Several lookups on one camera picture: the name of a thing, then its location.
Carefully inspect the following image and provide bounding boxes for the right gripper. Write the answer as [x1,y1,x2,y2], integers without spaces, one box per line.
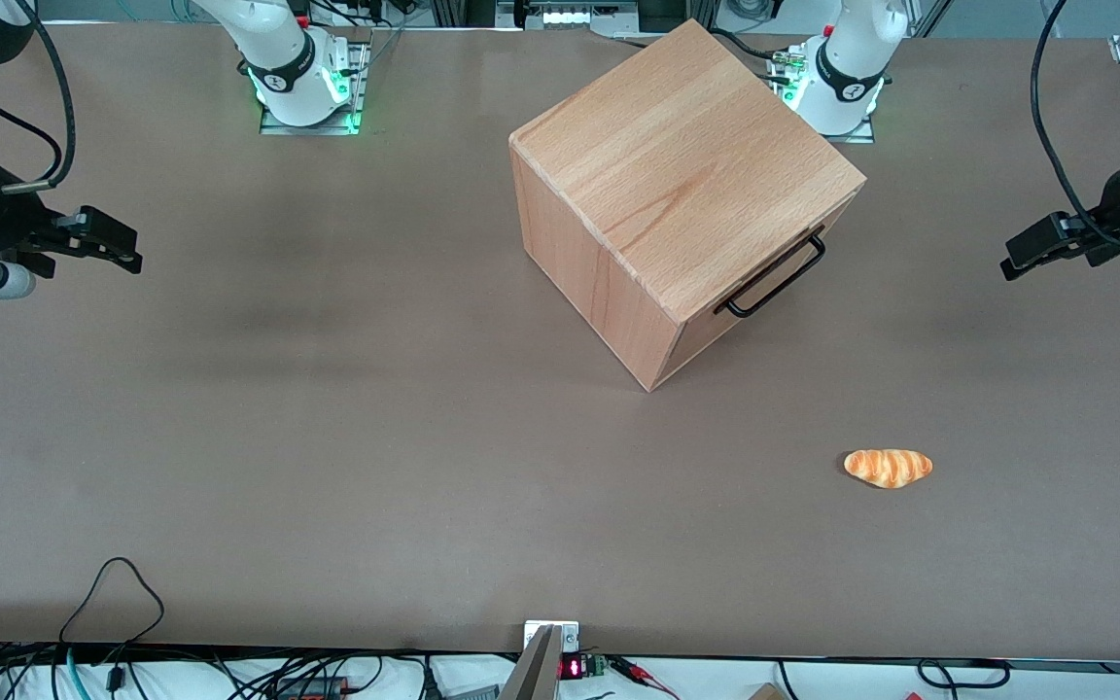
[0,159,144,280]

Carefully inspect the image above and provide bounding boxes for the wooden drawer with black handle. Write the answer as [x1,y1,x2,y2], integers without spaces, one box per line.
[669,192,860,382]

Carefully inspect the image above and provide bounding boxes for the light wooden drawer cabinet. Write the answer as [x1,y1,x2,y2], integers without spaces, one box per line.
[508,18,867,393]

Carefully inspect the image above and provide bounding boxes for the orange striped bread roll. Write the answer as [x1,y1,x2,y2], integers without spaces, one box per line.
[843,448,934,490]

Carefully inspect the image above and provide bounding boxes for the black power adapter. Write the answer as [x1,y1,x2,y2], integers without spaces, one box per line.
[271,675,352,700]

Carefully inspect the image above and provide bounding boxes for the red black clip leads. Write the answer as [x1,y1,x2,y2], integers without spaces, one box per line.
[607,655,683,700]

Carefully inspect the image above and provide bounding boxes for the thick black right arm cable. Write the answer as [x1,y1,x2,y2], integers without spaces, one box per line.
[0,0,77,193]

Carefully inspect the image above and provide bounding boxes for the black looped table cable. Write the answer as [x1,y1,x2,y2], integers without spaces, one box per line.
[56,556,166,700]

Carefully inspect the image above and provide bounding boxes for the black cable behind cabinet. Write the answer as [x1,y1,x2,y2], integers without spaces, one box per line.
[609,25,794,81]

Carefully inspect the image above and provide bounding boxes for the black coiled floor cable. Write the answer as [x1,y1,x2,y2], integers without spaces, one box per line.
[916,658,1012,690]

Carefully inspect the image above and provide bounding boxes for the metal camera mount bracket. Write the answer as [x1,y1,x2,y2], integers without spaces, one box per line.
[498,620,581,700]

